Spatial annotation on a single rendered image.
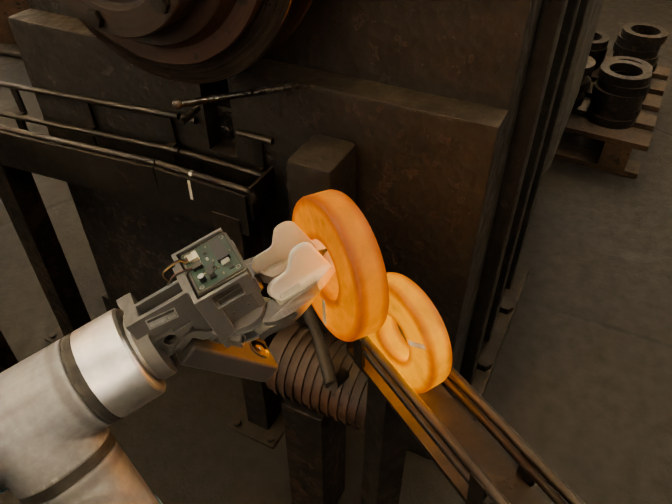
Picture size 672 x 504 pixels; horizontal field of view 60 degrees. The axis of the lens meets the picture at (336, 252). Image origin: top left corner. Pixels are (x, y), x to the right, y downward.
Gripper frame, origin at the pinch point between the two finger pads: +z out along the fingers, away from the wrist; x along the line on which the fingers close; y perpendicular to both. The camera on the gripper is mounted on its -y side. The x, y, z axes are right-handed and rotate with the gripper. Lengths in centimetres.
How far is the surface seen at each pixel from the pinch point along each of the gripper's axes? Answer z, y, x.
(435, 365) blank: 4.6, -17.5, -7.1
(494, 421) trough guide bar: 6.6, -21.2, -14.8
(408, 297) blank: 6.0, -12.2, -0.8
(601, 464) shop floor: 40, -103, -6
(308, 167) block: 7.2, -11.1, 27.4
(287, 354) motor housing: -9.2, -34.9, 17.8
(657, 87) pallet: 186, -130, 106
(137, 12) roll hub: -3.8, 14.6, 38.4
